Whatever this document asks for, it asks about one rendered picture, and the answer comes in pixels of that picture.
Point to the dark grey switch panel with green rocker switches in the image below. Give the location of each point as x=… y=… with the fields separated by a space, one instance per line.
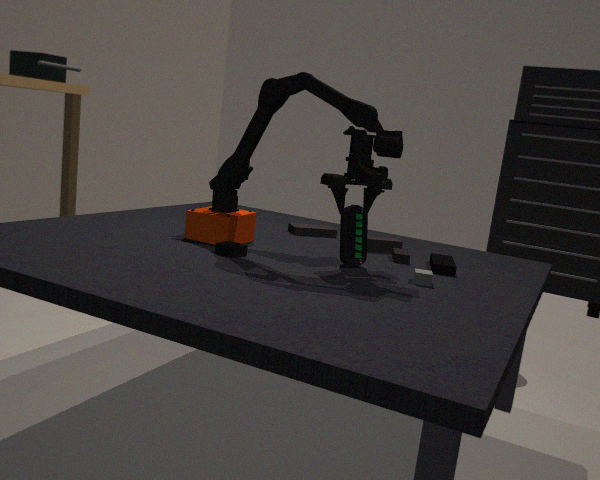
x=353 y=235

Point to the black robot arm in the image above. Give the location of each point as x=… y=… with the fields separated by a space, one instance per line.
x=273 y=94

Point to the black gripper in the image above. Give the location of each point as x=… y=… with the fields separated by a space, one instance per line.
x=337 y=184

